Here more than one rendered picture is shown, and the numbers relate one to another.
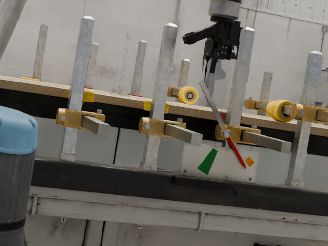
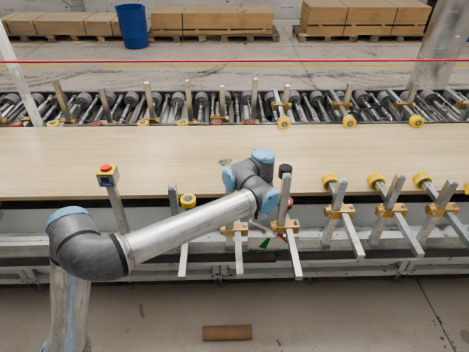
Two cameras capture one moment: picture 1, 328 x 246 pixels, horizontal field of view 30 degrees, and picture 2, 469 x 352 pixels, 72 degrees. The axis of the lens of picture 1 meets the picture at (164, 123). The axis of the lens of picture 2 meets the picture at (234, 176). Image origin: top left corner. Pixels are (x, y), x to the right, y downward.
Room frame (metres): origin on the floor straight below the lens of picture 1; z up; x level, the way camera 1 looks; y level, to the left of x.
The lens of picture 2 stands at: (0.81, -0.28, 2.05)
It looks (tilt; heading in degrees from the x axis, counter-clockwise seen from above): 39 degrees down; 15
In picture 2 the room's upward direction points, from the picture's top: 1 degrees clockwise
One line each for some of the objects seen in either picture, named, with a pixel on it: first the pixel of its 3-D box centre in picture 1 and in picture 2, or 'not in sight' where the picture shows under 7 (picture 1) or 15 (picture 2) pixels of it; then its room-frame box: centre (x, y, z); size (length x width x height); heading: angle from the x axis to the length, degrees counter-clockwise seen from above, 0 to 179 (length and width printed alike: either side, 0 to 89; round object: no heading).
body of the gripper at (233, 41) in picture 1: (221, 39); not in sight; (1.81, -0.13, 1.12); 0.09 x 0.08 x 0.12; 107
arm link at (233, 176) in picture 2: not in sight; (241, 176); (1.71, -0.06, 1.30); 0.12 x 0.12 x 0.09; 52
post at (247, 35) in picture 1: (235, 103); (281, 213); (1.92, -0.21, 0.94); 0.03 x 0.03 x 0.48; 17
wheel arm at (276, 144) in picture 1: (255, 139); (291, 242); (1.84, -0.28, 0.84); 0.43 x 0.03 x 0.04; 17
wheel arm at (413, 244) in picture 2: not in sight; (395, 212); (2.07, -0.73, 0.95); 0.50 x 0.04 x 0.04; 17
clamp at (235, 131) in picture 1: (236, 134); (284, 226); (1.93, -0.23, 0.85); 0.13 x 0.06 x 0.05; 107
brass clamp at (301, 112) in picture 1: (312, 113); (338, 211); (2.00, -0.47, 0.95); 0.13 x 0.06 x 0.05; 107
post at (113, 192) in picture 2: not in sight; (121, 218); (1.69, 0.51, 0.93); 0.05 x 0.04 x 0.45; 107
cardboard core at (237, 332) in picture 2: not in sight; (227, 332); (1.72, 0.00, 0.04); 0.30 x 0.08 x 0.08; 107
